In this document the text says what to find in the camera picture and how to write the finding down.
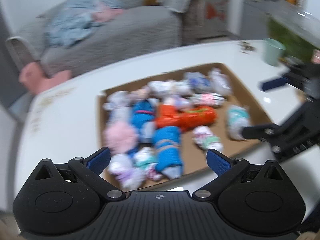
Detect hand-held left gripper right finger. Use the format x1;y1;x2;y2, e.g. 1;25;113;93
192;148;288;202

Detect white refrigerator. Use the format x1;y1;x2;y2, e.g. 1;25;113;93
196;0;242;39

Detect white mint bundle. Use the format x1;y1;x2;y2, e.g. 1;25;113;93
226;105;250;140

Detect white printed sock bundle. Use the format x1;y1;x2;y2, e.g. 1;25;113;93
192;126;223;150

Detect pale pink sock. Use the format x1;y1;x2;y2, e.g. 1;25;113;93
130;87;150;100

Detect pink fluffy pompom sock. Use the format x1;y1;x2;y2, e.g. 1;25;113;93
104;124;139;155

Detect grey beaded sock bundle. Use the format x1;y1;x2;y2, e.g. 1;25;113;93
104;91;132;124

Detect grey sofa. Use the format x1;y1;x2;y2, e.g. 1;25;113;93
5;0;200;79

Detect pale green cup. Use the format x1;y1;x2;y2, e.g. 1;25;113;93
262;38;287;66

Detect white pink striped sock bundle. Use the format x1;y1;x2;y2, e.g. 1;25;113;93
189;93;227;108

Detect blue striped sock bundle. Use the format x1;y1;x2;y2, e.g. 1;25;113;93
151;127;184;179

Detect pile of clothes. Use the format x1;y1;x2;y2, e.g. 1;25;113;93
44;0;125;48

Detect grey blue-print sock bundle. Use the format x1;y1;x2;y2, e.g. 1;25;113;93
184;72;210;93

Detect orange figure wall poster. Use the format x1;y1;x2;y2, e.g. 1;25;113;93
205;1;227;20

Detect orange bundle with green tie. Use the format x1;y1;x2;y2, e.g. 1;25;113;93
179;106;217;132

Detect clear plastic bundle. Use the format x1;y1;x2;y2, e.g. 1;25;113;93
209;68;232;97

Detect pastel sock bundle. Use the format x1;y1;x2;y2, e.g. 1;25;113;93
162;96;190;110

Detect grey counter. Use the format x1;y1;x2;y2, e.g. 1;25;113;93
237;0;320;34

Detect cardboard box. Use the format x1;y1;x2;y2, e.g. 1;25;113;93
96;62;275;188

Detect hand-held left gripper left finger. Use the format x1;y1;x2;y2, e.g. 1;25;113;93
32;147;126;202

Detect white lilac fluffy sock bundle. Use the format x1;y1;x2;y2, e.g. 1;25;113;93
107;154;145;189

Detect pink plastic stool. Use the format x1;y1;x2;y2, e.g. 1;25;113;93
19;62;72;95

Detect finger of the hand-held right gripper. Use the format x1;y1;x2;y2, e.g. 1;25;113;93
259;76;292;92
241;124;284;142

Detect blue sock bundle pink stripes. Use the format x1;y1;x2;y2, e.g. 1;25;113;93
131;99;159;143

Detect small orange bundle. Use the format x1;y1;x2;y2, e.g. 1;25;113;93
155;104;180;128

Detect white sock roll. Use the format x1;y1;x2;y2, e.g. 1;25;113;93
147;80;192;98

